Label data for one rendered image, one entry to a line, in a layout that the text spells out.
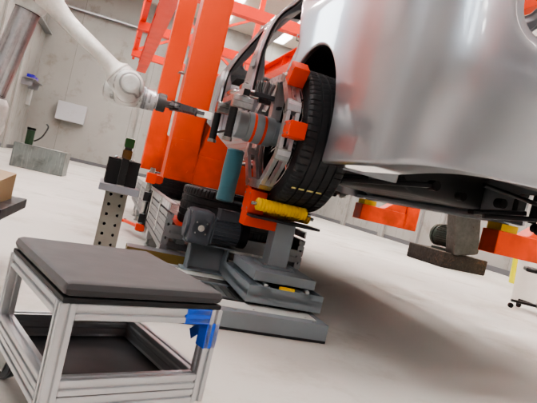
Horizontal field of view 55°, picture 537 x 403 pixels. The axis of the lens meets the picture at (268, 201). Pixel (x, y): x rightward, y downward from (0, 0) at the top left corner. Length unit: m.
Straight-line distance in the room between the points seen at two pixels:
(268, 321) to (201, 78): 1.37
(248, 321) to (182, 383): 1.00
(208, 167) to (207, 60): 0.57
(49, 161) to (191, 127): 7.01
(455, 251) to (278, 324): 7.46
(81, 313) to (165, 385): 0.26
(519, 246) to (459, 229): 5.57
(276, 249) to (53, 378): 1.61
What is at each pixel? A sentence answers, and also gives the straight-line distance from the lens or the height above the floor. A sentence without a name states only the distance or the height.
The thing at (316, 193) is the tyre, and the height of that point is 0.61.
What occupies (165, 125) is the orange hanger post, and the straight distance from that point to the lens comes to 4.76.
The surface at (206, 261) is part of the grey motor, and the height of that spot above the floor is 0.13.
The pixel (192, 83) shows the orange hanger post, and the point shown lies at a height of 1.04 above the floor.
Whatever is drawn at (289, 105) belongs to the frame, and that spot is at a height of 0.95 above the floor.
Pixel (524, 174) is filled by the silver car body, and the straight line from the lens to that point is 1.86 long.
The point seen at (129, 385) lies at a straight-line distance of 1.12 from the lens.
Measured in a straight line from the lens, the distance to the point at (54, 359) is 1.04.
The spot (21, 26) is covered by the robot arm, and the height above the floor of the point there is 0.99.
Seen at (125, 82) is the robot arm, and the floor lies 0.84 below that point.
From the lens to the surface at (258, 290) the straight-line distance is 2.29.
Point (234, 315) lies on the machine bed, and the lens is 2.13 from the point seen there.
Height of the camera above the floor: 0.58
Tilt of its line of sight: 1 degrees down
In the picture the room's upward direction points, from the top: 13 degrees clockwise
